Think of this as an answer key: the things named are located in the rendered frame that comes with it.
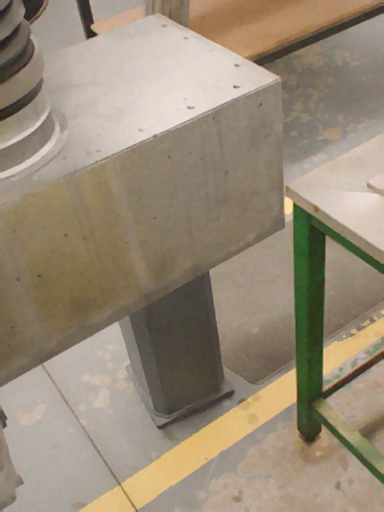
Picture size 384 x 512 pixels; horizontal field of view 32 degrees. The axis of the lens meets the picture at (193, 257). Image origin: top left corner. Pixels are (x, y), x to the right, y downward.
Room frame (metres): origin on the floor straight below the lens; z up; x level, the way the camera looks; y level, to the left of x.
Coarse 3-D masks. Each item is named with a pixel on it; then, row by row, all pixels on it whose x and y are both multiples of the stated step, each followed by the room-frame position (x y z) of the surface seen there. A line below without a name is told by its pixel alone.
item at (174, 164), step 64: (64, 64) 0.51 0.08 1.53; (128, 64) 0.49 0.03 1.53; (192, 64) 0.47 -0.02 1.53; (128, 128) 0.40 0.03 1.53; (192, 128) 0.40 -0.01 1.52; (256, 128) 0.42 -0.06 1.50; (0, 192) 0.34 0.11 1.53; (64, 192) 0.35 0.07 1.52; (128, 192) 0.37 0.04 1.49; (192, 192) 0.39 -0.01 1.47; (256, 192) 0.42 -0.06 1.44; (0, 256) 0.32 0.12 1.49; (64, 256) 0.34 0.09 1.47; (128, 256) 0.36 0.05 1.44; (192, 256) 0.39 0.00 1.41; (0, 320) 0.32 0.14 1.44; (64, 320) 0.34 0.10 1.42; (0, 384) 0.31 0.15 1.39
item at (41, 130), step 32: (0, 0) 0.39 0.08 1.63; (0, 32) 0.38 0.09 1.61; (0, 64) 0.37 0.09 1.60; (32, 64) 0.39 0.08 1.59; (0, 96) 0.36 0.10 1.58; (32, 96) 0.38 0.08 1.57; (0, 128) 0.36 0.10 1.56; (32, 128) 0.38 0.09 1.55; (64, 128) 0.41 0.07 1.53; (0, 160) 0.36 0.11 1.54; (32, 160) 0.37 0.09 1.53
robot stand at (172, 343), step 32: (192, 288) 1.26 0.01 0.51; (128, 320) 1.24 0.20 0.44; (160, 320) 1.22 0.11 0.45; (192, 320) 1.25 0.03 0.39; (128, 352) 1.38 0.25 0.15; (160, 352) 1.21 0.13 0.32; (192, 352) 1.24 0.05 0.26; (160, 384) 1.21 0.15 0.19; (192, 384) 1.24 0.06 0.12; (224, 384) 1.29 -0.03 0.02; (160, 416) 1.21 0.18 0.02
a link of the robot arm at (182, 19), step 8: (152, 0) 1.47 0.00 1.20; (160, 0) 1.45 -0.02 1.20; (168, 0) 1.45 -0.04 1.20; (176, 0) 1.45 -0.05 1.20; (184, 0) 1.46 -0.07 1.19; (152, 8) 1.47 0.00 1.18; (160, 8) 1.46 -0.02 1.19; (168, 8) 1.45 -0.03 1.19; (176, 8) 1.45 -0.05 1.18; (184, 8) 1.46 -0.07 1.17; (168, 16) 1.45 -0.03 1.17; (176, 16) 1.46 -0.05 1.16; (184, 16) 1.47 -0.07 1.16; (184, 24) 1.47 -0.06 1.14
